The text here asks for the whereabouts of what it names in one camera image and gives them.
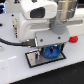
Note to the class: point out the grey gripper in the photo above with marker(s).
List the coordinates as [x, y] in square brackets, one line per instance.
[49, 37]

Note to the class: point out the red gear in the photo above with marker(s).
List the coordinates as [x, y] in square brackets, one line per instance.
[73, 39]

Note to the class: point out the blue gear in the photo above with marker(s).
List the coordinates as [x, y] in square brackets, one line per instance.
[51, 52]

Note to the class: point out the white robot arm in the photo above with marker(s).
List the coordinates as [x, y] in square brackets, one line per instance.
[43, 23]

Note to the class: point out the beige connector block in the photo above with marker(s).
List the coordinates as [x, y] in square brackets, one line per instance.
[14, 20]

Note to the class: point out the black-framed peg base plate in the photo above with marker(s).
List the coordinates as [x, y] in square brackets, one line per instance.
[40, 59]

